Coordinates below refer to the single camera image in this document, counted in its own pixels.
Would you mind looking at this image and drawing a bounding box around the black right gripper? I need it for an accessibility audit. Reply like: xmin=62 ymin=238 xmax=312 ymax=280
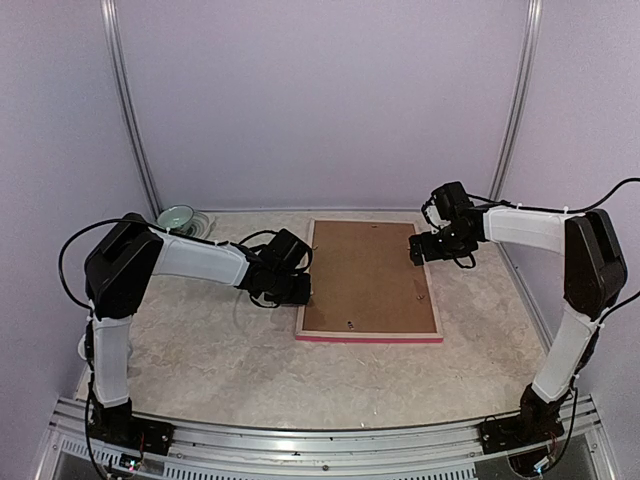
xmin=409 ymin=223 xmax=473 ymax=265

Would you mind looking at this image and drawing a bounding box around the brown backing board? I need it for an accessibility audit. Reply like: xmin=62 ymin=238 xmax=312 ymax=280
xmin=300 ymin=221 xmax=437 ymax=333

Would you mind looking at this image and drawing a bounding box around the pink wooden picture frame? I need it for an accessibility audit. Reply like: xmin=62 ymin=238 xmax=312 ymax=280
xmin=294 ymin=217 xmax=445 ymax=344

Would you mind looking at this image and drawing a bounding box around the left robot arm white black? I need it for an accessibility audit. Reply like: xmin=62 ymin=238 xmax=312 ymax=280
xmin=84 ymin=214 xmax=313 ymax=445

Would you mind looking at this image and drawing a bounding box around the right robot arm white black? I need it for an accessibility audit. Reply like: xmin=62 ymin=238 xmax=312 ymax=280
xmin=409 ymin=182 xmax=628 ymax=404

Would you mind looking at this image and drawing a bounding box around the green ceramic bowl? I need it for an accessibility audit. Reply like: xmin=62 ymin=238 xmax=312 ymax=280
xmin=156 ymin=205 xmax=195 ymax=232

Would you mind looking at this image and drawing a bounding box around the white and blue mug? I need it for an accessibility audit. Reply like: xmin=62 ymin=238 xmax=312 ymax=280
xmin=77 ymin=334 xmax=93 ymax=361

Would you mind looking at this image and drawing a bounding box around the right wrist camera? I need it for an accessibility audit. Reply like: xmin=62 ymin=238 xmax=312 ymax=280
xmin=421 ymin=199 xmax=443 ymax=233

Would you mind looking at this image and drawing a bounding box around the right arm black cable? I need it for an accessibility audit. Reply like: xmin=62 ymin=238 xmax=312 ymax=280
xmin=422 ymin=177 xmax=640 ymax=466

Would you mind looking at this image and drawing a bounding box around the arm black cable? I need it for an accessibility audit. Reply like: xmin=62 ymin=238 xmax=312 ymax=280
xmin=57 ymin=219 xmax=281 ymax=480
xmin=422 ymin=177 xmax=640 ymax=466

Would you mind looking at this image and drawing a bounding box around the right aluminium corner post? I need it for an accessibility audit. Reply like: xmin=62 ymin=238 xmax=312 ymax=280
xmin=488 ymin=0 xmax=544 ymax=200

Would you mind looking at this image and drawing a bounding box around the aluminium corner post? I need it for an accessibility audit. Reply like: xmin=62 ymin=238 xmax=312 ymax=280
xmin=488 ymin=0 xmax=544 ymax=200
xmin=100 ymin=0 xmax=162 ymax=216

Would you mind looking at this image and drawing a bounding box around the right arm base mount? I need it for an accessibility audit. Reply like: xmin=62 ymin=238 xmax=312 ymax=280
xmin=478 ymin=385 xmax=569 ymax=454

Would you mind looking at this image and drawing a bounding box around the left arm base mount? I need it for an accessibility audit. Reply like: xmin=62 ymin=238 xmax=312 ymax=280
xmin=89 ymin=396 xmax=175 ymax=456

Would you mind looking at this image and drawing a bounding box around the aluminium front rail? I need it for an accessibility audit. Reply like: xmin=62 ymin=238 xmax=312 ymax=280
xmin=44 ymin=389 xmax=616 ymax=480

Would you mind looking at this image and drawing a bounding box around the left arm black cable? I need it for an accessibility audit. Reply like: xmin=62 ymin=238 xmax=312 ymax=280
xmin=57 ymin=219 xmax=281 ymax=480

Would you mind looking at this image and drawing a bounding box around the left aluminium corner post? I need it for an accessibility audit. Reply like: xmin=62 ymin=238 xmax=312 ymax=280
xmin=100 ymin=0 xmax=162 ymax=216

